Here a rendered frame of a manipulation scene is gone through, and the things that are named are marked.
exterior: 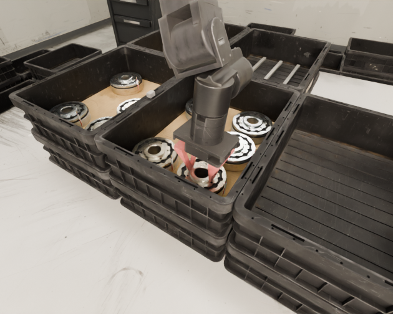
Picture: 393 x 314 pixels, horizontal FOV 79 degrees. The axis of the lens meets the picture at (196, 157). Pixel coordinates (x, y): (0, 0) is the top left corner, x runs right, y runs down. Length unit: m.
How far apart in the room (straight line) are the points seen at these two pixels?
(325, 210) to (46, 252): 0.60
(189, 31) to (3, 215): 0.64
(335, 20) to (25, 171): 3.59
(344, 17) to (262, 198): 3.41
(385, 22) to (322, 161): 3.26
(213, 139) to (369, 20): 3.50
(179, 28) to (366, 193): 0.48
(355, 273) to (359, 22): 3.56
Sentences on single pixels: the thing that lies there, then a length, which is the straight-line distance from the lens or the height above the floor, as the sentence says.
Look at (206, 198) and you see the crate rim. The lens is 0.36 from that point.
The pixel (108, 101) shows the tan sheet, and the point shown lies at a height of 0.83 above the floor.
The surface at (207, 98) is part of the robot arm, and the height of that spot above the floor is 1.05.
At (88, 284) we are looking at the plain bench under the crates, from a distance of 0.59.
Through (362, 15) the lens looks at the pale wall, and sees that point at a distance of 3.78.
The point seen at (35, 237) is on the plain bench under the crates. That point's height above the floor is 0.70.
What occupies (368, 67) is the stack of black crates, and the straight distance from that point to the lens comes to 2.15.
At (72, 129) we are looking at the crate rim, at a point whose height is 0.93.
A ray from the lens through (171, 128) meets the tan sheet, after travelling 0.65.
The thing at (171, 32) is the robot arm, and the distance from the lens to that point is 0.35.
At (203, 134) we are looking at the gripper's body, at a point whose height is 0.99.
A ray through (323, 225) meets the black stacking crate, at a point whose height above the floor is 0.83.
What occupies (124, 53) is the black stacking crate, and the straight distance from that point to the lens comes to 0.92.
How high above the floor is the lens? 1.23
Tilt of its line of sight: 45 degrees down
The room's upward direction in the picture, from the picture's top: straight up
